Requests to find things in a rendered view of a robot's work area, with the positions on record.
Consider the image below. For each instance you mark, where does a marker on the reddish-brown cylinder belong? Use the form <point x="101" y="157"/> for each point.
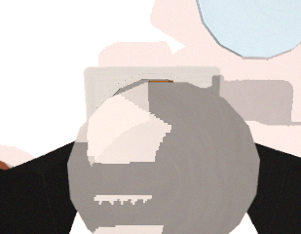
<point x="3" y="166"/>

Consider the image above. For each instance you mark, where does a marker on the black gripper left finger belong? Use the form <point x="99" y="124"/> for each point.
<point x="34" y="196"/>

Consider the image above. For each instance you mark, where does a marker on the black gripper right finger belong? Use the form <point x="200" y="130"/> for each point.
<point x="276" y="208"/>

